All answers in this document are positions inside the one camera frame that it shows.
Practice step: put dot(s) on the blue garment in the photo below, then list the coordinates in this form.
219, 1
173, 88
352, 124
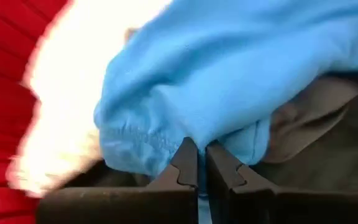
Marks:
213, 77

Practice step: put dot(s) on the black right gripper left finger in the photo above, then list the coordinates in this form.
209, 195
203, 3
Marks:
120, 205

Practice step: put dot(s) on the black garment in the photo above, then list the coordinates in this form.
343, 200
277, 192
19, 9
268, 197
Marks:
337, 161

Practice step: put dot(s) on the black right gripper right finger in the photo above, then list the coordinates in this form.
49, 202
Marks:
291, 208

